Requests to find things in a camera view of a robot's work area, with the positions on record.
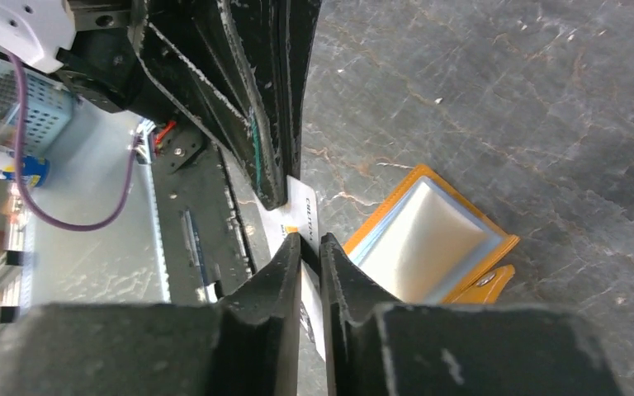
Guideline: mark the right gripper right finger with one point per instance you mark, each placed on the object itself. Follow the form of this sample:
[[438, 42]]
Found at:
[[378, 345]]

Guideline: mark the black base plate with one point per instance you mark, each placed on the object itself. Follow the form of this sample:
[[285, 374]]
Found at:
[[205, 246]]

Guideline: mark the white credit card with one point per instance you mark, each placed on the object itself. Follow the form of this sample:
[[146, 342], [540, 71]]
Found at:
[[300, 215]]

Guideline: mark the orange card holder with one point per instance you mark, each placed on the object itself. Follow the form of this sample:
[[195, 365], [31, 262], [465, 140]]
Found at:
[[427, 244]]

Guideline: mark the blue perforated basket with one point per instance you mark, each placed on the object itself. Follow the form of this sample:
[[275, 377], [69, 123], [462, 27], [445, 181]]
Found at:
[[49, 109]]

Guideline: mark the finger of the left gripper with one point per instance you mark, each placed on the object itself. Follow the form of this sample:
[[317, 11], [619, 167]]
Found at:
[[277, 39], [208, 58]]

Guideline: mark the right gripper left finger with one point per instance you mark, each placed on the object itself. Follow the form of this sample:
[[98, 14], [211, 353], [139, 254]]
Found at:
[[245, 344]]

